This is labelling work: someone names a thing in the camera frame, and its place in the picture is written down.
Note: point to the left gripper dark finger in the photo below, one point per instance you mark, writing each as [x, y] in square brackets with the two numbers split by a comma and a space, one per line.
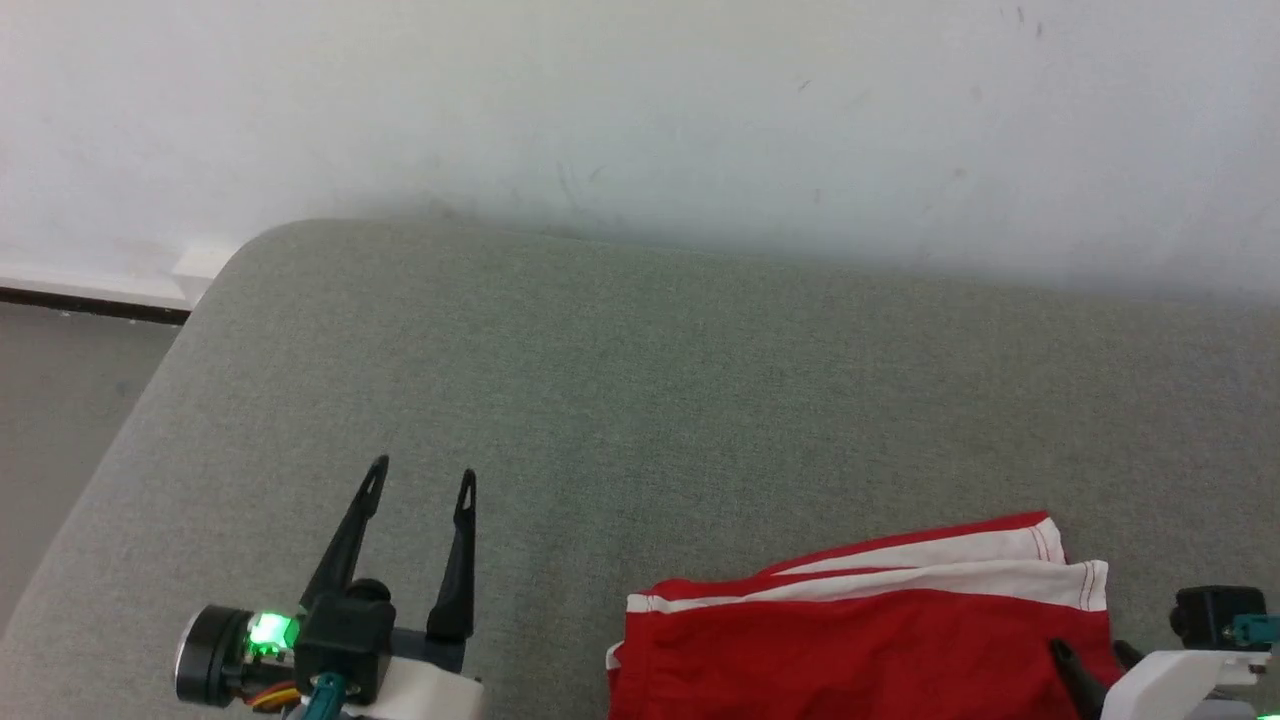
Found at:
[345, 545]
[455, 580]

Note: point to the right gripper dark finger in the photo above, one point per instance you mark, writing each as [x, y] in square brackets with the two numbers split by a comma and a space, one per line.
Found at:
[1082, 685]
[1130, 656]

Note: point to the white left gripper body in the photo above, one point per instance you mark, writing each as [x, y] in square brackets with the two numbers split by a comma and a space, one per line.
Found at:
[420, 695]

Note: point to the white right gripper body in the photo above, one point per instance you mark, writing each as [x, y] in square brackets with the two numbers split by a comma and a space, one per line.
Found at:
[1160, 685]

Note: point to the red garment with white trim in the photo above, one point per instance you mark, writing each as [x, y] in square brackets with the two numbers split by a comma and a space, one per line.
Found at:
[860, 660]

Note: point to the grey-green fabric sofa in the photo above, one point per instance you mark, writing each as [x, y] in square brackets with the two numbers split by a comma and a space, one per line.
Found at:
[640, 400]

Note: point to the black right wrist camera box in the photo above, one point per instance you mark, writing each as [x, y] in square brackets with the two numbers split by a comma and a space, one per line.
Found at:
[1205, 615]

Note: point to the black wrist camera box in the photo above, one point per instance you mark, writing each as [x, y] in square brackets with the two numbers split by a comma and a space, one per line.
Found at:
[1205, 615]
[345, 640]

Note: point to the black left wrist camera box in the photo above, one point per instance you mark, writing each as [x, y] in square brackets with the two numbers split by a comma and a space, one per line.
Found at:
[345, 640]

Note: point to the white and black wall baseboard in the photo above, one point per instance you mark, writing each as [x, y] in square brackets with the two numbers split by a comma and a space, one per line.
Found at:
[90, 290]

